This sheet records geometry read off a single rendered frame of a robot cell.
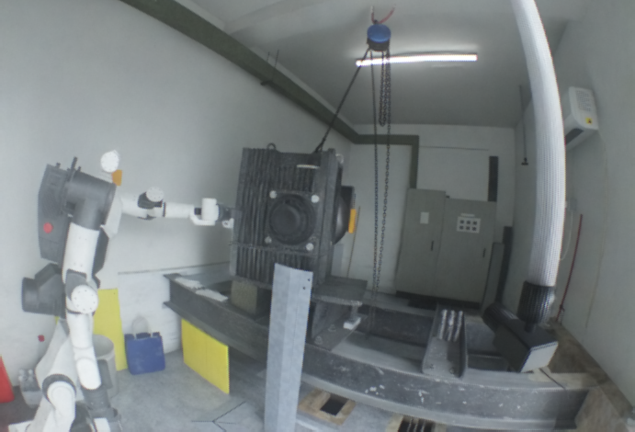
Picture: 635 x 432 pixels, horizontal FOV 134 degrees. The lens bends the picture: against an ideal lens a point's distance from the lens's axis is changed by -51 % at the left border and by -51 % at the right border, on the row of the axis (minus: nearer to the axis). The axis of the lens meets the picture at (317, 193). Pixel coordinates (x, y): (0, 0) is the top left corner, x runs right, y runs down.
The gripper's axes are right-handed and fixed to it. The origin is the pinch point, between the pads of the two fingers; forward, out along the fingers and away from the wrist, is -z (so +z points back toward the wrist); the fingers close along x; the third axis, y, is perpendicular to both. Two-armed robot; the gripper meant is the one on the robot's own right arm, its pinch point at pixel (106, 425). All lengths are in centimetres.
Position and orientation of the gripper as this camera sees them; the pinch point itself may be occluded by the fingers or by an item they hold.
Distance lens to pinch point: 111.6
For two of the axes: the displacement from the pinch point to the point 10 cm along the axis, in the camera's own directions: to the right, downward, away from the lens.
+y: -7.3, 0.1, 6.8
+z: 0.6, -9.9, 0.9
